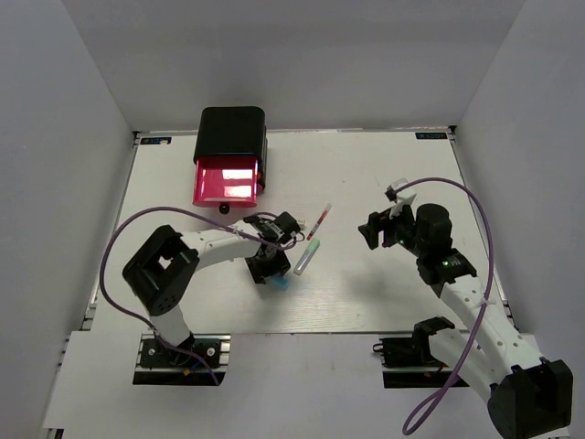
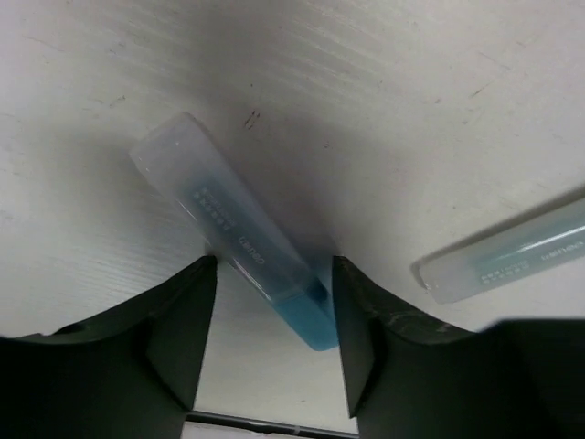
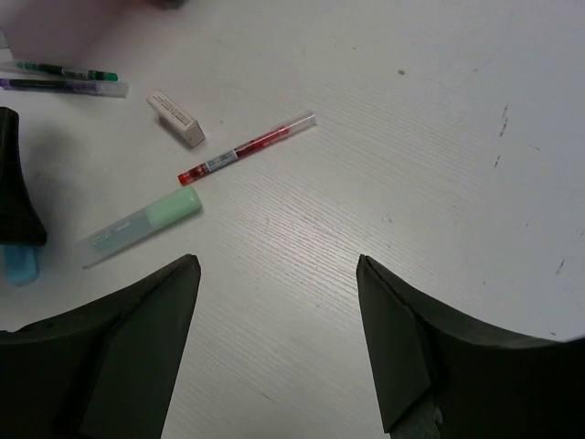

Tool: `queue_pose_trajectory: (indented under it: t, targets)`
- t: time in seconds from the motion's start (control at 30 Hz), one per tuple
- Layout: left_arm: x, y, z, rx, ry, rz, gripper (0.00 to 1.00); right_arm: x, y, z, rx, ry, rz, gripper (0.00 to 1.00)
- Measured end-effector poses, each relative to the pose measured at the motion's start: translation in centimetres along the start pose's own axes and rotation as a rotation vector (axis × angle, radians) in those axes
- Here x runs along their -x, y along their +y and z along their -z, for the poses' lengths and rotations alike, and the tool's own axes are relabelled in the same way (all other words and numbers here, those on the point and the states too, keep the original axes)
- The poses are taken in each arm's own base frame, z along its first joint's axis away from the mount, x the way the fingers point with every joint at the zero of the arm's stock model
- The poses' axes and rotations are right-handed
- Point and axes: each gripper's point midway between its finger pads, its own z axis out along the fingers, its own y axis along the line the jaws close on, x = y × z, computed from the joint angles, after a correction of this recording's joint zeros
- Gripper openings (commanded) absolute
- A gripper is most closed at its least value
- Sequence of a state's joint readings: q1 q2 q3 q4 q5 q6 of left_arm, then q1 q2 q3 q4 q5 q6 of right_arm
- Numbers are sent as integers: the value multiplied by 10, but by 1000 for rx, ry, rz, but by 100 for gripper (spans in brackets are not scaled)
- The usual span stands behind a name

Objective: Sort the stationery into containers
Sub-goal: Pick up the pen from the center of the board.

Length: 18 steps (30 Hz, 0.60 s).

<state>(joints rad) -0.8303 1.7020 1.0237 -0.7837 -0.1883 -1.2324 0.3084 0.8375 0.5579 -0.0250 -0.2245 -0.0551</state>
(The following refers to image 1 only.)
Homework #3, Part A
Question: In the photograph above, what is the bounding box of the right blue corner label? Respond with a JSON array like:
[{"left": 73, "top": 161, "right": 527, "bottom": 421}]
[{"left": 415, "top": 132, "right": 448, "bottom": 140}]

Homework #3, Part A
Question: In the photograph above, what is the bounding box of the pink top drawer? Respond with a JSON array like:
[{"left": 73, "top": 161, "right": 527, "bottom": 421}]
[{"left": 192, "top": 155, "right": 260, "bottom": 215}]

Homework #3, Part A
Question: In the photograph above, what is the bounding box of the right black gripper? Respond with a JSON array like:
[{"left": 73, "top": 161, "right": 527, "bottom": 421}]
[{"left": 358, "top": 199, "right": 428, "bottom": 258}]

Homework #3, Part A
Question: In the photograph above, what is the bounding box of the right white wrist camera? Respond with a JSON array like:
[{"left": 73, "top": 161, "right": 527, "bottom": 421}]
[{"left": 385, "top": 178, "right": 417, "bottom": 220}]

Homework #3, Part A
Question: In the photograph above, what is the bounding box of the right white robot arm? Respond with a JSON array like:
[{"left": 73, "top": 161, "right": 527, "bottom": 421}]
[{"left": 358, "top": 204, "right": 573, "bottom": 438}]

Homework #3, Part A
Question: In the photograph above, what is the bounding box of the blue highlighter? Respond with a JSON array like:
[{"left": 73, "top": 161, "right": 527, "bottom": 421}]
[{"left": 271, "top": 276, "right": 290, "bottom": 290}]

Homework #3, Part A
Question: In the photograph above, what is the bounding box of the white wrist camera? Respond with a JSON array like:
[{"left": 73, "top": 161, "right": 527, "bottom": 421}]
[
  {"left": 385, "top": 178, "right": 417, "bottom": 220},
  {"left": 273, "top": 211, "right": 301, "bottom": 244}
]

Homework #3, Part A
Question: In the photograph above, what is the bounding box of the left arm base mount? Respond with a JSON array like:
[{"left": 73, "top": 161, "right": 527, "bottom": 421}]
[{"left": 133, "top": 334, "right": 230, "bottom": 387}]

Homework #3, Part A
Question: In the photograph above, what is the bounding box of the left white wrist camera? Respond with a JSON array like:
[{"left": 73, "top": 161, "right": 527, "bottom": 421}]
[{"left": 273, "top": 211, "right": 301, "bottom": 244}]

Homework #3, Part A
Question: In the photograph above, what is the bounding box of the blue corner label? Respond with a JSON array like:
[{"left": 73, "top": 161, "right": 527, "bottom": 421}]
[
  {"left": 140, "top": 136, "right": 172, "bottom": 145},
  {"left": 415, "top": 132, "right": 448, "bottom": 140}
]

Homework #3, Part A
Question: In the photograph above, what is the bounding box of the green highlighter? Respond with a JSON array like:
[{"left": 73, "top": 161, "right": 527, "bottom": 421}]
[{"left": 293, "top": 238, "right": 321, "bottom": 275}]

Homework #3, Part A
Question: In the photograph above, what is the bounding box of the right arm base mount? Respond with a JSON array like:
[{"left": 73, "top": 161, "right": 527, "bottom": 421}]
[{"left": 372, "top": 316, "right": 455, "bottom": 389}]

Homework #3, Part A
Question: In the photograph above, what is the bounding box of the black drawer cabinet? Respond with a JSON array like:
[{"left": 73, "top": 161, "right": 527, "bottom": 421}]
[{"left": 193, "top": 106, "right": 268, "bottom": 187}]

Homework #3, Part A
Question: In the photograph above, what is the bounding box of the red pen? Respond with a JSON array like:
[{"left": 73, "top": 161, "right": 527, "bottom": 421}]
[{"left": 306, "top": 203, "right": 332, "bottom": 241}]

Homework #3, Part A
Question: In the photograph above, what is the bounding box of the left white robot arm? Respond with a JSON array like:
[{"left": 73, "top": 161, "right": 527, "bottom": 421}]
[{"left": 122, "top": 211, "right": 302, "bottom": 365}]

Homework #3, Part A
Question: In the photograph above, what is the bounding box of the left blue corner label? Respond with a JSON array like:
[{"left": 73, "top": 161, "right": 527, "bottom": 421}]
[{"left": 140, "top": 136, "right": 172, "bottom": 145}]

